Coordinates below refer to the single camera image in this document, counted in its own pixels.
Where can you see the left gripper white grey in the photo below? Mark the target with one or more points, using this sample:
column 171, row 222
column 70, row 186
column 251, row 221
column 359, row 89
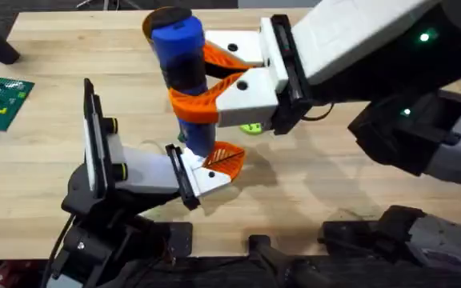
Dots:
column 146, row 172

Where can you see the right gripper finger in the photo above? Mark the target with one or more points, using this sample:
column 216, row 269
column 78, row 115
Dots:
column 246, row 100

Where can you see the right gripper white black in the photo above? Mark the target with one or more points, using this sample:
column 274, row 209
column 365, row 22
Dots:
column 354, row 36

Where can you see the blue electric screwdriver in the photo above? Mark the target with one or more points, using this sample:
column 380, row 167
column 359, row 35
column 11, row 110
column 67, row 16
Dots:
column 178, row 44

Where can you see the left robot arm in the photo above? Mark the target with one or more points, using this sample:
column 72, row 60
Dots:
column 94, row 248

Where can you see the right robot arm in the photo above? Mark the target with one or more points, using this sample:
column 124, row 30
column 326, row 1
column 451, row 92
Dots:
column 454, row 152

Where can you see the small green toy vegetable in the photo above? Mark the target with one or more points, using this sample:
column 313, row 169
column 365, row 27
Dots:
column 181, row 138

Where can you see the green disc with holes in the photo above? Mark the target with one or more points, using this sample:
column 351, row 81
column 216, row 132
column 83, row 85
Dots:
column 251, row 129

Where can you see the black upright wrist plate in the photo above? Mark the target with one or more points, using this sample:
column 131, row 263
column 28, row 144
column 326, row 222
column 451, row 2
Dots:
column 94, row 152

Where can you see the metal stand legs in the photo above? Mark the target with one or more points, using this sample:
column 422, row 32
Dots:
column 106, row 4

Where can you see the red printed box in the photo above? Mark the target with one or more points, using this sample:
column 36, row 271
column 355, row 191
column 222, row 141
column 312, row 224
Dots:
column 2, row 276

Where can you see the black stand post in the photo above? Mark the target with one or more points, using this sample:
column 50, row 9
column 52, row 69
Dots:
column 263, row 250

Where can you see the black rail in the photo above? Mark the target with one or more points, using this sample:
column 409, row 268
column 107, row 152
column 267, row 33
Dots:
column 354, row 278

